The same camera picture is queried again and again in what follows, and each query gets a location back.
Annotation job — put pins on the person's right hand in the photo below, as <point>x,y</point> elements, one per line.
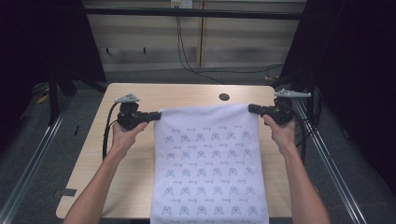
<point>285,137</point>

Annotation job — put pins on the black curtain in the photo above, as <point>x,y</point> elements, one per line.
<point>355,77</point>
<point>43,40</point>

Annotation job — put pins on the grey tape strip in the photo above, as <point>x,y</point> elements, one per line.
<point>67,192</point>

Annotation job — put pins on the white printed cloth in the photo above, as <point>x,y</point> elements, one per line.
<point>208,161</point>

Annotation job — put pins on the black horizontal frame bar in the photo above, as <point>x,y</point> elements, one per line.
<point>193,13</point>

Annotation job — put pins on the metal floor rail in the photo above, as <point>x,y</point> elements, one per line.
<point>28,174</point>
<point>333,168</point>

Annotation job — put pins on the black stand post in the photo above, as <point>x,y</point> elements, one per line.
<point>53,99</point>

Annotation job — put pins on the yellow object on floor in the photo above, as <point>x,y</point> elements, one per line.
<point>43,98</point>

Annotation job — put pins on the white wall outlet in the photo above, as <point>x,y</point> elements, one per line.
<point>182,3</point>

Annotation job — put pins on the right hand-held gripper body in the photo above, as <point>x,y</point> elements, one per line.
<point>281,112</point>

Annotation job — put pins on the person's left hand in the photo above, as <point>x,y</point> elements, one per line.
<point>123,140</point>

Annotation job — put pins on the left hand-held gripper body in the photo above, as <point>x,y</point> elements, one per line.
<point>129,116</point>

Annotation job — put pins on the small black tape strip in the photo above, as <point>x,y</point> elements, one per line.
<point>76,130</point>

